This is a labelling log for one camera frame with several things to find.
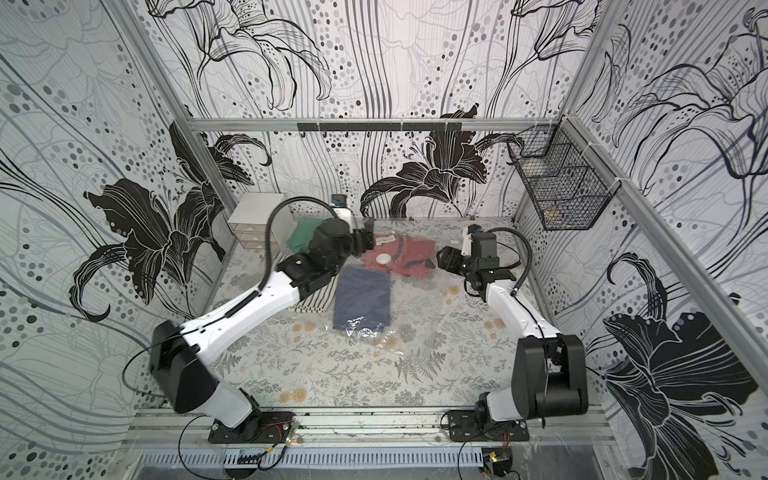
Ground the red garment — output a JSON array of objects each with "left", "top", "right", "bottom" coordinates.
[{"left": 362, "top": 233, "right": 437, "bottom": 279}]

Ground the dark blue garment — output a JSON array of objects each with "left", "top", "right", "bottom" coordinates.
[{"left": 332, "top": 266, "right": 391, "bottom": 337}]

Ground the green garment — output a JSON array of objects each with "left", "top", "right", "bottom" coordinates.
[{"left": 286, "top": 217, "right": 323, "bottom": 253}]

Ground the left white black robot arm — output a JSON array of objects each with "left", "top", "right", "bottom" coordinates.
[{"left": 148, "top": 195, "right": 375, "bottom": 429}]

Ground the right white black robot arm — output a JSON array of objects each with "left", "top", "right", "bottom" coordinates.
[{"left": 437, "top": 224, "right": 589, "bottom": 426}]

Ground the black white striped garment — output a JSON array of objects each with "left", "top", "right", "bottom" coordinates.
[{"left": 291, "top": 279, "right": 338, "bottom": 313}]

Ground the white mini drawer unit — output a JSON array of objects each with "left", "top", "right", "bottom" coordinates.
[{"left": 227, "top": 192, "right": 295, "bottom": 251}]

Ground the small electronics board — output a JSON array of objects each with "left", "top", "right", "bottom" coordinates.
[{"left": 483, "top": 450, "right": 512, "bottom": 477}]

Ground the black wire wall basket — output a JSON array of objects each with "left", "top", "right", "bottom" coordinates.
[{"left": 506, "top": 123, "right": 613, "bottom": 231}]

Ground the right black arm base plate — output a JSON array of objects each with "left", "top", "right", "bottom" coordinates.
[{"left": 440, "top": 409, "right": 530, "bottom": 443}]

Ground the white slotted cable duct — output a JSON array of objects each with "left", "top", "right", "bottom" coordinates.
[{"left": 140, "top": 446, "right": 483, "bottom": 470}]

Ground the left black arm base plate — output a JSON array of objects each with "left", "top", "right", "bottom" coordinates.
[{"left": 208, "top": 411, "right": 294, "bottom": 445}]

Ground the aluminium mounting rail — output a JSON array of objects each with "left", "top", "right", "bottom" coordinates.
[{"left": 121, "top": 406, "right": 617, "bottom": 448}]

